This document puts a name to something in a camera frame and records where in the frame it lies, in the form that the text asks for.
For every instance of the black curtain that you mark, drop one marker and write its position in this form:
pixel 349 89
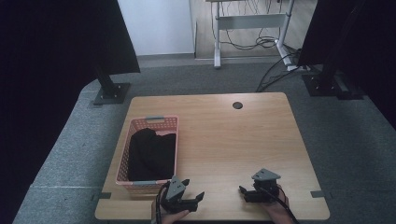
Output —
pixel 46 62
pixel 367 37

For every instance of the person's right hand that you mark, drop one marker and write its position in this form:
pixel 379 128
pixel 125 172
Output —
pixel 280 213

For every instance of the black metal stand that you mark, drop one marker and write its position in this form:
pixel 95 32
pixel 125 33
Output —
pixel 323 84
pixel 110 93

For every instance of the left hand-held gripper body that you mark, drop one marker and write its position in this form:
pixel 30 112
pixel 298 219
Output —
pixel 174 203

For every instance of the pink plastic basket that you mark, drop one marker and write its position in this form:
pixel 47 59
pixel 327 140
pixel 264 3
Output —
pixel 124 161

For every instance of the black cloth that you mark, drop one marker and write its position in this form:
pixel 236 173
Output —
pixel 152 155

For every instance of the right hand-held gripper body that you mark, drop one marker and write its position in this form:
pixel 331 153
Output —
pixel 264 186

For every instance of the black round table grommet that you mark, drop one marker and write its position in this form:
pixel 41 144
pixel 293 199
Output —
pixel 237 105

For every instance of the person's left hand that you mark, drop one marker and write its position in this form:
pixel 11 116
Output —
pixel 171 218

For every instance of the white desk frame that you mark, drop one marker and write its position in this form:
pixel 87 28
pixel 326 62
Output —
pixel 249 21

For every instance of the grey tape piece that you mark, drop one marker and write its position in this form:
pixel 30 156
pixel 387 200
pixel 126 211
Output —
pixel 105 195
pixel 317 194

